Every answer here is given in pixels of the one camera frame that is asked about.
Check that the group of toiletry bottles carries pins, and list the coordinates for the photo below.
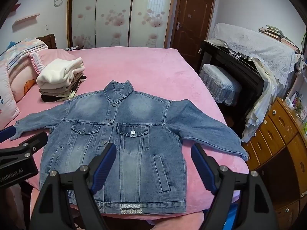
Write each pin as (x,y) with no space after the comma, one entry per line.
(297,103)

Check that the floral folded quilt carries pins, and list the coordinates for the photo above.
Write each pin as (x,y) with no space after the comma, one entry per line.
(21,46)

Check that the white folded sweater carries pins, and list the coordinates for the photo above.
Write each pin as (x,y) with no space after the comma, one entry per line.
(60,71)

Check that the row of books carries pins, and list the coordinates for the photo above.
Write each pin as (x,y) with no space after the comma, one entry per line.
(275,33)

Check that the pink bed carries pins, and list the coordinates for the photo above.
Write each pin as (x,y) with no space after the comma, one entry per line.
(148,64)

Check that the floral sliding door wardrobe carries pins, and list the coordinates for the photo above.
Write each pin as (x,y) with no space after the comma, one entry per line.
(112,12)

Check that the pink wall shelf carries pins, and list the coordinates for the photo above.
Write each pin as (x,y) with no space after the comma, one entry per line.
(26,19)

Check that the white floral pillow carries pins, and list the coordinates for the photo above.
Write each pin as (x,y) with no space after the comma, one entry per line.
(6,105)

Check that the wall socket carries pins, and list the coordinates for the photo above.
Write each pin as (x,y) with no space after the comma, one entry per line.
(46,27)

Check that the cartoon print pillow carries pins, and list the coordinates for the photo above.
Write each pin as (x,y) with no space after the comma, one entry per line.
(20,81)

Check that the covered piano stool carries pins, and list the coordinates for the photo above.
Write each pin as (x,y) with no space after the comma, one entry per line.
(220,81)

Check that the black piano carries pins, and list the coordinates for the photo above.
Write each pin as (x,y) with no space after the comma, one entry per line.
(230,64)

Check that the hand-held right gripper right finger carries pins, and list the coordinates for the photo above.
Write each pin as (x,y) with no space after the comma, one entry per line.
(201,164)

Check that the wooden headboard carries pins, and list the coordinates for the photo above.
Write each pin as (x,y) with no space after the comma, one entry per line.
(49,40)

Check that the white hanging cloth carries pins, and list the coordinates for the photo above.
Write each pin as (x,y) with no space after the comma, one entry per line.
(260,105)

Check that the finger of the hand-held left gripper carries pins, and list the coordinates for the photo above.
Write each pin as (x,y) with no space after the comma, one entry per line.
(6,133)
(33,142)

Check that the wooden drawer cabinet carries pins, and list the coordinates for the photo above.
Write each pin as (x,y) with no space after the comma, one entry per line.
(275,134)

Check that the blue denim jacket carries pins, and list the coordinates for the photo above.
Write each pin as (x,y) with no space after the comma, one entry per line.
(144,148)

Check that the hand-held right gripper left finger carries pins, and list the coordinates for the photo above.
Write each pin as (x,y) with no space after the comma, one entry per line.
(105,165)

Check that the white lace piano cover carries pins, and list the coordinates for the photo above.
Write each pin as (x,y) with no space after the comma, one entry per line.
(259,43)

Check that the brown wooden door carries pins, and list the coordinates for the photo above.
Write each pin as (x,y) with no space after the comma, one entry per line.
(194,16)

